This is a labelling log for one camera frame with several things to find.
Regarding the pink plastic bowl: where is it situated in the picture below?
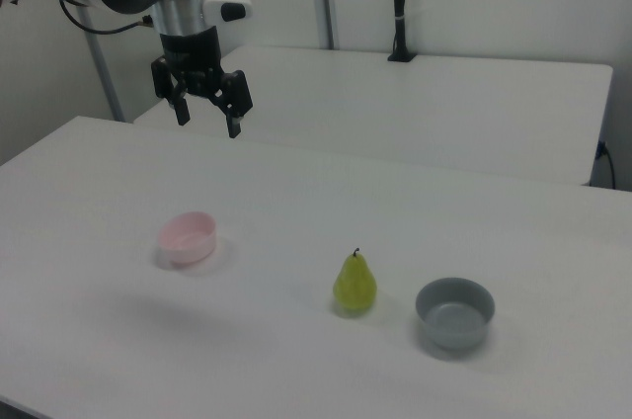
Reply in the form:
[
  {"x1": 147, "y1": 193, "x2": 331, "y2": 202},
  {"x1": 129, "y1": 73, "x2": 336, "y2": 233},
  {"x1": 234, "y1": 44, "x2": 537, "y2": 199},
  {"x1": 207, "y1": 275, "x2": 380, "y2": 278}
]
[{"x1": 157, "y1": 210, "x2": 218, "y2": 265}]

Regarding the grey plastic bowl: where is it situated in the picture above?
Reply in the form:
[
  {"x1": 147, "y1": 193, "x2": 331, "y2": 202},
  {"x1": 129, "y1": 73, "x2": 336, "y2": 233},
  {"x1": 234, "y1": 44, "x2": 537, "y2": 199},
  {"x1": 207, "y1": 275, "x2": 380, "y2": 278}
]
[{"x1": 414, "y1": 277, "x2": 497, "y2": 351}]

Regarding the green-yellow pear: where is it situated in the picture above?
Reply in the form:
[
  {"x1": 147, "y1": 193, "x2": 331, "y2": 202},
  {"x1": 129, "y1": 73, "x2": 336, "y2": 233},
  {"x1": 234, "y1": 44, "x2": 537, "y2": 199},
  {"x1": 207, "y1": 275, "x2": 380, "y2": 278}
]
[{"x1": 333, "y1": 247, "x2": 379, "y2": 317}]

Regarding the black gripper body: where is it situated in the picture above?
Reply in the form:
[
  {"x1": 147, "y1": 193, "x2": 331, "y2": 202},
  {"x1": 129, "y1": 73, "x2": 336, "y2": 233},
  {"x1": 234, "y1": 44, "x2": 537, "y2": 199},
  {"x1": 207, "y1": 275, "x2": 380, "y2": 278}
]
[{"x1": 158, "y1": 26, "x2": 233, "y2": 100}]

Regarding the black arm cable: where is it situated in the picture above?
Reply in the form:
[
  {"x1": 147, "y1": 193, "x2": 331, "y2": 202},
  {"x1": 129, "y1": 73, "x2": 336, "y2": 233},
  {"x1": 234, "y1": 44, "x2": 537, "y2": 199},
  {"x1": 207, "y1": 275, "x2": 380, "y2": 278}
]
[{"x1": 57, "y1": 0, "x2": 155, "y2": 37}]

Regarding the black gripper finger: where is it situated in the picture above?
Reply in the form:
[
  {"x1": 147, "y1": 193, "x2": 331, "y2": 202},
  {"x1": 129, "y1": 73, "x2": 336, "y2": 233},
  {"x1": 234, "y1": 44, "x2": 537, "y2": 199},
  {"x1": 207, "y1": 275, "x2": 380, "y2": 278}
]
[
  {"x1": 150, "y1": 56, "x2": 193, "y2": 126},
  {"x1": 206, "y1": 70, "x2": 255, "y2": 140}
]

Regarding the white side table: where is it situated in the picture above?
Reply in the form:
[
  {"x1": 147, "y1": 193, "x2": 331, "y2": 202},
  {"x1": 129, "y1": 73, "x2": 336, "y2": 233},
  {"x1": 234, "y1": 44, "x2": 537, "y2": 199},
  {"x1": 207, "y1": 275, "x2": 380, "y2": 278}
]
[{"x1": 132, "y1": 45, "x2": 615, "y2": 188}]

